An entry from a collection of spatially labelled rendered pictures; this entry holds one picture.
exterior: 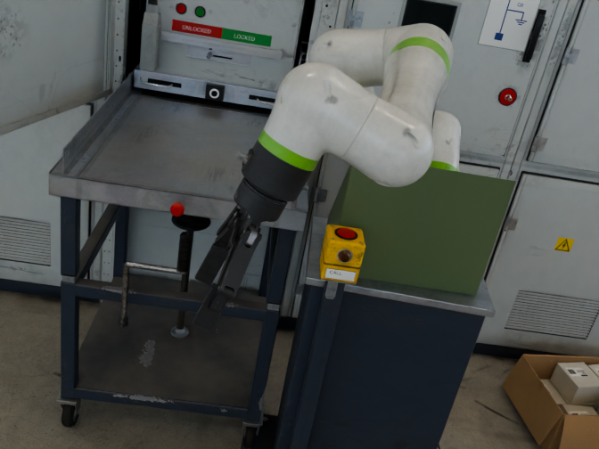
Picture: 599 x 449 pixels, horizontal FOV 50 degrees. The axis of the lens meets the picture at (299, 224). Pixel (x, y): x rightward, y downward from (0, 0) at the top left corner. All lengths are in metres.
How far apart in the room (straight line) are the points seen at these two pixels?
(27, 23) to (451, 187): 1.17
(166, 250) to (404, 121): 1.67
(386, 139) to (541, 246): 1.71
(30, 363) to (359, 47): 1.58
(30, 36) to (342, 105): 1.21
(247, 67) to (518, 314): 1.40
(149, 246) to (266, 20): 0.92
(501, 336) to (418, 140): 1.90
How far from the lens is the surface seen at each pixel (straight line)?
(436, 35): 1.27
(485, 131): 2.28
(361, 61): 1.29
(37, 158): 2.39
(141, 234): 2.43
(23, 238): 2.56
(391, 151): 0.87
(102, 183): 1.60
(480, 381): 2.63
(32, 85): 1.96
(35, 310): 2.61
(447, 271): 1.55
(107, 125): 1.94
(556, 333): 2.79
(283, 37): 2.17
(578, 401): 2.58
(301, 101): 0.87
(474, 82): 2.21
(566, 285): 2.66
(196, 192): 1.58
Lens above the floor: 1.53
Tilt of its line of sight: 27 degrees down
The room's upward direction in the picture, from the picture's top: 11 degrees clockwise
